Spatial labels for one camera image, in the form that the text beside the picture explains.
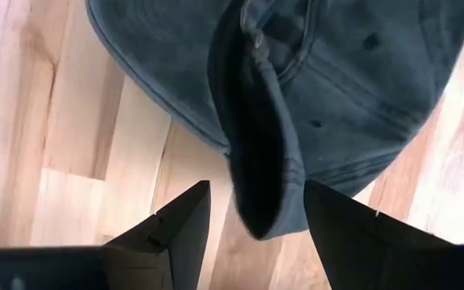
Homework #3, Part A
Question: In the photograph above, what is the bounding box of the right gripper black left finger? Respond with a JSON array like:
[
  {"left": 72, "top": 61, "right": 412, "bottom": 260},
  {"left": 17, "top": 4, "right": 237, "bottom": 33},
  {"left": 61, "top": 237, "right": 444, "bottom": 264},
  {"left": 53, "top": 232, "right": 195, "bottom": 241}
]
[{"left": 0, "top": 180, "right": 211, "bottom": 290}]

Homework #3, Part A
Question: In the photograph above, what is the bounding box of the black baseball cap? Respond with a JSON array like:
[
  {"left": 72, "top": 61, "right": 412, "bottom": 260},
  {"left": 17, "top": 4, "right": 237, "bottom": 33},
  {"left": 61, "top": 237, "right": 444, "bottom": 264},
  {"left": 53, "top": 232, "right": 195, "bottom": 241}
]
[{"left": 85, "top": 0, "right": 464, "bottom": 242}]

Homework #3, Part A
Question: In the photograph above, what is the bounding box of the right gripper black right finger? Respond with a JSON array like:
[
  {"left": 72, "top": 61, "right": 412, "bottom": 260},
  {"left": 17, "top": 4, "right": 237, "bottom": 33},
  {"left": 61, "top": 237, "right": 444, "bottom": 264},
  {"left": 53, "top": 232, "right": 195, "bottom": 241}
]
[{"left": 304, "top": 180, "right": 464, "bottom": 290}]

